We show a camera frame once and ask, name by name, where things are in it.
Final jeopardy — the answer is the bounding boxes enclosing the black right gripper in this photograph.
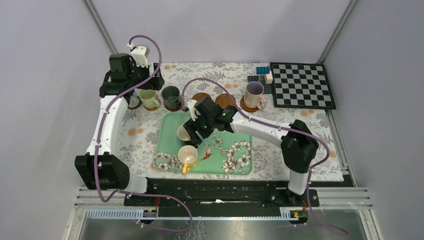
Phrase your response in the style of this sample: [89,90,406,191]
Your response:
[183,112,216,146]

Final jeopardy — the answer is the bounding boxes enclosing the light blue mug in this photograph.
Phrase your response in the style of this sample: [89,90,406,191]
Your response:
[128,93,139,106]

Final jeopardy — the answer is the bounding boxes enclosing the pale green mug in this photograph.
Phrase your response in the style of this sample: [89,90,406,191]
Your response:
[138,89,160,108]

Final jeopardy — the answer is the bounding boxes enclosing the dark brown wooden coaster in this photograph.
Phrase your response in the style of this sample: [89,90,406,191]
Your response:
[127,100,142,110]

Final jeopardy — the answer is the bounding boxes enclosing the cream black mug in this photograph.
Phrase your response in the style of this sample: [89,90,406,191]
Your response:
[176,125,191,145]

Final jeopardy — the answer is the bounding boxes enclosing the yellow mug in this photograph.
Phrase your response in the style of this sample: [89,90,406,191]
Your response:
[177,145,199,175]

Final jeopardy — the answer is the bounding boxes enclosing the pink iridescent mug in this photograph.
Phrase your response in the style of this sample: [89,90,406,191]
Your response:
[243,81,268,110]

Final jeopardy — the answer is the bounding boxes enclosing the light brown wooden coaster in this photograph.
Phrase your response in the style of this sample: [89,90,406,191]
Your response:
[143,100,161,112]

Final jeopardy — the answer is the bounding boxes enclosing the dark green mug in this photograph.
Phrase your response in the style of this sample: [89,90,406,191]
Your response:
[161,85,181,100]

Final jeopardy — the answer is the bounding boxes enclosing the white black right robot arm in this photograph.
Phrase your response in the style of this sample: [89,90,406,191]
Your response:
[182,97,319,206]

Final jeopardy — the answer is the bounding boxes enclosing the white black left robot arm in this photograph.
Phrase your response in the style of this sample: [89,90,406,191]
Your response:
[74,51,165,206]

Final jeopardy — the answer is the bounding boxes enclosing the green floral tray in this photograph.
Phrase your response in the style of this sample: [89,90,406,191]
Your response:
[153,112,253,176]

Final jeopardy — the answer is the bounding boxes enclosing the floral tablecloth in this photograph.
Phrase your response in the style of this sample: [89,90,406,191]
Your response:
[95,62,345,182]

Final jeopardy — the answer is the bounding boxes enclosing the grey toy brick baseplate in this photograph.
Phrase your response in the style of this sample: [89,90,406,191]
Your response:
[247,75,273,95]

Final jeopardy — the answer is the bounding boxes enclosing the blue toy brick block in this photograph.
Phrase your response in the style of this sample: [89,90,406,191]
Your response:
[255,66,271,75]

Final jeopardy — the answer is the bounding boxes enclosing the white toy brick block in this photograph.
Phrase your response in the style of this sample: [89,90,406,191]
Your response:
[265,72,274,85]

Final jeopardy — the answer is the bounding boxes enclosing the black white chessboard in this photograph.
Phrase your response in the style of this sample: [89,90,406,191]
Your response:
[269,62,337,110]

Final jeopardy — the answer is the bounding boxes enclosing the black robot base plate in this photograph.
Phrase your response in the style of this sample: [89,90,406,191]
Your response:
[123,178,321,209]

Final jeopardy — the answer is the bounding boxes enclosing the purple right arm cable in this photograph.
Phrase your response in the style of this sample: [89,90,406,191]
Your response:
[181,77,350,238]

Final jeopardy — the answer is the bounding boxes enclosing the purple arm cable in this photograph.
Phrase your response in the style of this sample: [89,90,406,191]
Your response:
[181,77,350,238]
[93,35,194,233]

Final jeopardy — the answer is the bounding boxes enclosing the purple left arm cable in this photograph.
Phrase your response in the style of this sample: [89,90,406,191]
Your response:
[93,35,194,233]

